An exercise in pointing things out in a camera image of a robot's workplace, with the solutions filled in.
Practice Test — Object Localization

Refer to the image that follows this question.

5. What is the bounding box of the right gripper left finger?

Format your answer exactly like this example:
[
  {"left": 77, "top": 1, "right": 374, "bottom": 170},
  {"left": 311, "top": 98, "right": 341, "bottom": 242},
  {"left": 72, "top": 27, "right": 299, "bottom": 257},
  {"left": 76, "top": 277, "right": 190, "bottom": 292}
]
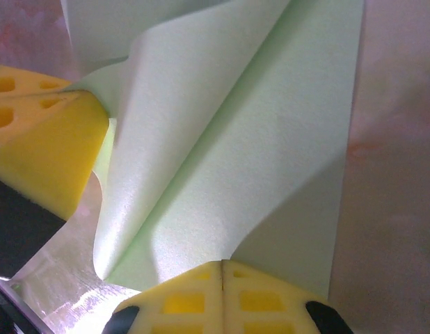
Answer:
[{"left": 103, "top": 260, "right": 223, "bottom": 334}]

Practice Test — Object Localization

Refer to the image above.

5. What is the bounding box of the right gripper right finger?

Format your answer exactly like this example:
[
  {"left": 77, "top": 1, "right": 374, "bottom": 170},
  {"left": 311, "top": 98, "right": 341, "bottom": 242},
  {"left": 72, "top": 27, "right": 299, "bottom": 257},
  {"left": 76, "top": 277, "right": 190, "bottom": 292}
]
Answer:
[{"left": 222, "top": 260, "right": 355, "bottom": 334}]

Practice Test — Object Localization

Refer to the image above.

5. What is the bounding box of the light green paper sheet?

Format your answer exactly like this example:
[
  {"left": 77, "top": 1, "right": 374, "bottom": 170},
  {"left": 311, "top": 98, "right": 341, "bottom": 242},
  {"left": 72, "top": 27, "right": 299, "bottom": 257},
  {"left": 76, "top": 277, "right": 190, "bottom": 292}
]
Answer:
[{"left": 60, "top": 0, "right": 367, "bottom": 303}]

